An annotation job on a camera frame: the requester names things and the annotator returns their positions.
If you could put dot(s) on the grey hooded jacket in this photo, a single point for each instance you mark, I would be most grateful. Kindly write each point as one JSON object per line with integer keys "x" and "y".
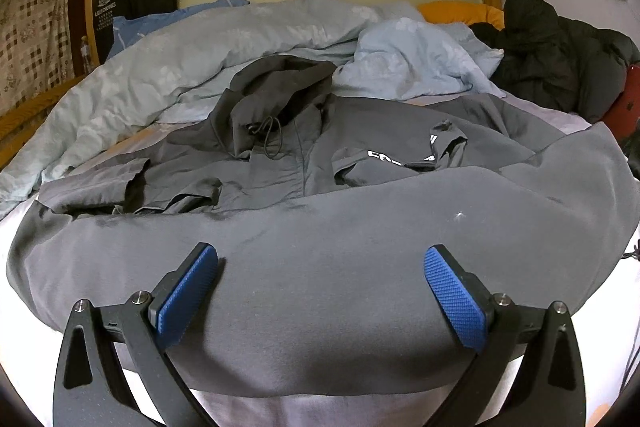
{"x": 325, "y": 282}

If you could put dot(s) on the small clear bottle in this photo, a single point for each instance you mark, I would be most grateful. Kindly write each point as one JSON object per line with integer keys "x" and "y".
{"x": 85, "y": 54}

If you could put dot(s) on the black padded jacket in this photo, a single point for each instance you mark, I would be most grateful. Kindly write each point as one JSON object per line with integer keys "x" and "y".
{"x": 550, "y": 57}

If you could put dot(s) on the blue pillow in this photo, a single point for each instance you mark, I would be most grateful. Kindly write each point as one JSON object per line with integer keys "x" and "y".
{"x": 150, "y": 27}

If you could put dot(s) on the light blue duvet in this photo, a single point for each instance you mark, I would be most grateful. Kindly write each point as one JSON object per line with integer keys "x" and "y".
{"x": 150, "y": 72}

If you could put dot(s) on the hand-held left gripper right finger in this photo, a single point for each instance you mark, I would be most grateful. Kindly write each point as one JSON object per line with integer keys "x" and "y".
{"x": 457, "y": 302}

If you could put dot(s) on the brown patchwork curtain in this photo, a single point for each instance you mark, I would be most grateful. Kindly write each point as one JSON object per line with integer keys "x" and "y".
{"x": 35, "y": 32}

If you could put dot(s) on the orange pillow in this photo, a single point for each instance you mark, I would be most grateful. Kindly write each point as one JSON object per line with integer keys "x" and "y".
{"x": 460, "y": 13}

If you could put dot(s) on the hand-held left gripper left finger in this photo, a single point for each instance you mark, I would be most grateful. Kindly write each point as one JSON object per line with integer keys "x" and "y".
{"x": 185, "y": 302}

